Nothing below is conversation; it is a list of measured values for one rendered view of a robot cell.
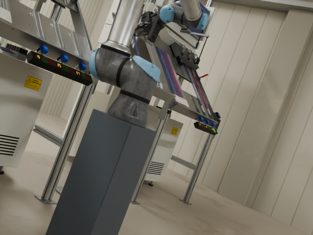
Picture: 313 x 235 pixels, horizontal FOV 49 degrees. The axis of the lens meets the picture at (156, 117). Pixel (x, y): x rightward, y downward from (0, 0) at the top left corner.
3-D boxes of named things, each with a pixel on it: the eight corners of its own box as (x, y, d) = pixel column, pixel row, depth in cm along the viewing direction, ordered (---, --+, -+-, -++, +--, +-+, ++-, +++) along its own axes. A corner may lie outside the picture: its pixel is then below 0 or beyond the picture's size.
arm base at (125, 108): (152, 130, 128) (161, 105, 128) (131, 123, 115) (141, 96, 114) (121, 117, 135) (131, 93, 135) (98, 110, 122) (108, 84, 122)
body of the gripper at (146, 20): (148, 21, 186) (166, 12, 179) (149, 35, 183) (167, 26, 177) (139, 14, 180) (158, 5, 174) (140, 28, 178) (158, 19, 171)
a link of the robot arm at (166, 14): (181, 10, 153) (190, 6, 161) (159, 3, 156) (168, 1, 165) (178, 27, 157) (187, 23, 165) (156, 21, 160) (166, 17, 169)
